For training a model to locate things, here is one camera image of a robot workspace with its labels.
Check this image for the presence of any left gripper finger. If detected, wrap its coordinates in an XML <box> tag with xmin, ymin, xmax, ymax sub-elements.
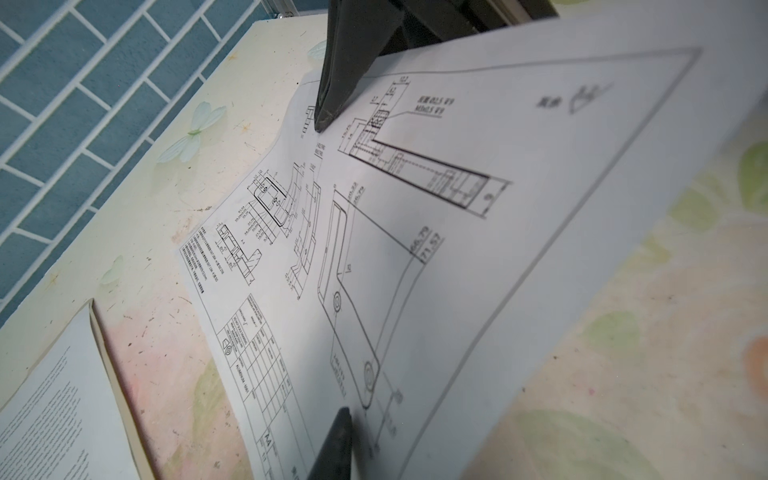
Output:
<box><xmin>307</xmin><ymin>407</ymin><xmax>354</xmax><ymax>480</ymax></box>

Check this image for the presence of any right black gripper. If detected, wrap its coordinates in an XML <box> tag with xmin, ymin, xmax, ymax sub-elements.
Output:
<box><xmin>314</xmin><ymin>0</ymin><xmax>558</xmax><ymax>133</ymax></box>

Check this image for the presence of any diagram paper sheet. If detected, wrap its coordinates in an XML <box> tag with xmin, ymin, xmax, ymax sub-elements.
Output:
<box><xmin>179</xmin><ymin>1</ymin><xmax>767</xmax><ymax>479</ymax></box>

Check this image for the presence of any beige cardboard folder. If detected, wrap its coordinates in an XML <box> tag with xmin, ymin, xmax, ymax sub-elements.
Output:
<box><xmin>87</xmin><ymin>298</ymin><xmax>156</xmax><ymax>480</ymax></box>

